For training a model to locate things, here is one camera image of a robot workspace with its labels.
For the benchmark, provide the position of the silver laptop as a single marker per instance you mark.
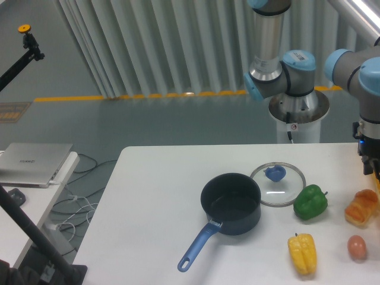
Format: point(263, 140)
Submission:
point(32, 164)

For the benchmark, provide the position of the green bell pepper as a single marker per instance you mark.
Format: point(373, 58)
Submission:
point(310, 203)

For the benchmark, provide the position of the white side table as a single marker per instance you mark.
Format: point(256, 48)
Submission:
point(39, 202)

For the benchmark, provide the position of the small black table mount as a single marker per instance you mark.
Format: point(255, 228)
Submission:
point(17, 196)

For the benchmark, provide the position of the glass lid blue knob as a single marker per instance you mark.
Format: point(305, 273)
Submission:
point(280, 183)

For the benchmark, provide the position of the black tripod pole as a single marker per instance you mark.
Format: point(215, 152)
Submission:
point(72, 274)

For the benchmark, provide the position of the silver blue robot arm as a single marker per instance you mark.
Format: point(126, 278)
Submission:
point(288, 80)

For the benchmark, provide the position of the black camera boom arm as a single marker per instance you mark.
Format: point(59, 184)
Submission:
point(33, 52)

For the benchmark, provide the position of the yellow bell pepper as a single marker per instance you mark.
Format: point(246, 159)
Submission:
point(302, 251)

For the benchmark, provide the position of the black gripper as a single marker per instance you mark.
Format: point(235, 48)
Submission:
point(367, 134)

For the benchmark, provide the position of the dark blue saucepan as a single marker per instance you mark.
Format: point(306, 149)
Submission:
point(231, 202)

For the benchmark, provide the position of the orange bread loaf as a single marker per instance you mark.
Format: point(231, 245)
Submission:
point(361, 208)

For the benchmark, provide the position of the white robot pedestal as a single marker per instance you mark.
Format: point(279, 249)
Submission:
point(298, 124)

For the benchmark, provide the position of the brown egg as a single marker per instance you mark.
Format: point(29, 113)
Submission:
point(356, 247)

